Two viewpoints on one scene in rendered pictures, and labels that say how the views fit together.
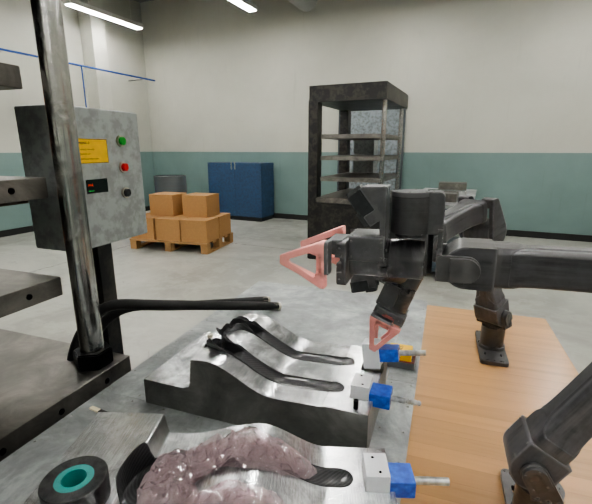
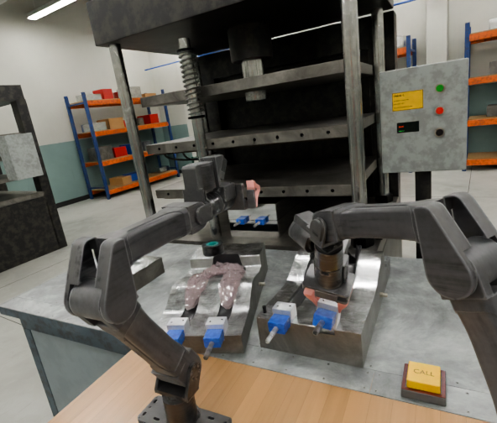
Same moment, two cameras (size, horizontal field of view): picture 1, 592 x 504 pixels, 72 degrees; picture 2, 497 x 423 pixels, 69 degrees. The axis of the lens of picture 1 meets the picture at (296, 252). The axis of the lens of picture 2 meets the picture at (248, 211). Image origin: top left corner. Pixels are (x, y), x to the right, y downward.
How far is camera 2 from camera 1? 122 cm
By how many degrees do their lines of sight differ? 95
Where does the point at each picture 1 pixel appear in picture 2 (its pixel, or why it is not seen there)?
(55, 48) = (345, 46)
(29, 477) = not seen: hidden behind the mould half
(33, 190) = (340, 132)
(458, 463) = (248, 397)
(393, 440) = (277, 362)
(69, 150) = (349, 108)
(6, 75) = (338, 66)
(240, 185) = not seen: outside the picture
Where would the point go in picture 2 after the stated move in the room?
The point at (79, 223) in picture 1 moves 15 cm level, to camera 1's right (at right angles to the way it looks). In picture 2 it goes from (352, 154) to (358, 159)
